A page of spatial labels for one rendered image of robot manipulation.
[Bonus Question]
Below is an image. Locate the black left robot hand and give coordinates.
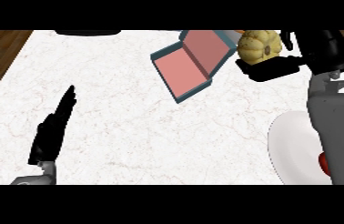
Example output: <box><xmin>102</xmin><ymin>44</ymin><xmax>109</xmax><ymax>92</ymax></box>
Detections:
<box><xmin>26</xmin><ymin>85</ymin><xmax>78</xmax><ymax>166</ymax></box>

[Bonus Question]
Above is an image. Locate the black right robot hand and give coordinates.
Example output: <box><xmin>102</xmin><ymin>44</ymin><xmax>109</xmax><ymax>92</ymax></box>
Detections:
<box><xmin>233</xmin><ymin>29</ymin><xmax>344</xmax><ymax>83</ymax></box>

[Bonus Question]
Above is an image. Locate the yellow bumpy squash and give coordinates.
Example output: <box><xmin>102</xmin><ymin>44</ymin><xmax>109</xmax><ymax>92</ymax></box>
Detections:
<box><xmin>236</xmin><ymin>29</ymin><xmax>283</xmax><ymax>66</ymax></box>

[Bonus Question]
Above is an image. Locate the pink and teal cardboard box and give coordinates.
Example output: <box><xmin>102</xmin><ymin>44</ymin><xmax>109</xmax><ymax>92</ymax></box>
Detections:
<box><xmin>149</xmin><ymin>29</ymin><xmax>238</xmax><ymax>105</ymax></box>

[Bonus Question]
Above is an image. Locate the white plate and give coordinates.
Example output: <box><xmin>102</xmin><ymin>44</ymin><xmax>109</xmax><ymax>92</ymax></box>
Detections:
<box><xmin>267</xmin><ymin>110</ymin><xmax>334</xmax><ymax>186</ymax></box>

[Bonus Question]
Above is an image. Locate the black rounded object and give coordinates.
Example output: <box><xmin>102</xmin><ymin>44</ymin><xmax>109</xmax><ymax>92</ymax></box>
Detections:
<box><xmin>53</xmin><ymin>29</ymin><xmax>122</xmax><ymax>36</ymax></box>

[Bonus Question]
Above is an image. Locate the red round vegetable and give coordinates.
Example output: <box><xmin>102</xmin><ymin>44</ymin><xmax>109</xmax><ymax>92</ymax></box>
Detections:
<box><xmin>317</xmin><ymin>152</ymin><xmax>332</xmax><ymax>177</ymax></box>

